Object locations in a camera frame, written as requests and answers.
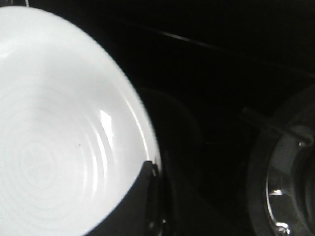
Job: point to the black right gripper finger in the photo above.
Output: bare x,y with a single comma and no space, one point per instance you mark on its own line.
137,214

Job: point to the white round plate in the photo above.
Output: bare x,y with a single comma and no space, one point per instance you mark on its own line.
74,133

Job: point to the right black gas burner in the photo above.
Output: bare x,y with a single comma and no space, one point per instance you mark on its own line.
281,173

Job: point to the black glass cooktop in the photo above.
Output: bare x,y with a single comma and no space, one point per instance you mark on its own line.
196,64

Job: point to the right black pan support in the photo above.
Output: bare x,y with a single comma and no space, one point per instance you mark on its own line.
264,123

